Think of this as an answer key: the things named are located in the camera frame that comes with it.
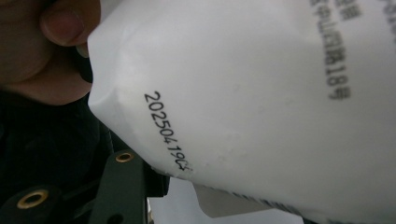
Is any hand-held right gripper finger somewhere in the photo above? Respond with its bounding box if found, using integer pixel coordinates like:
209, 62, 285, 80
142, 161, 171, 198

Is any white and blue salt pouch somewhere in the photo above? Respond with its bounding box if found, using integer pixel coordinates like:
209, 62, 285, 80
87, 0, 396, 224

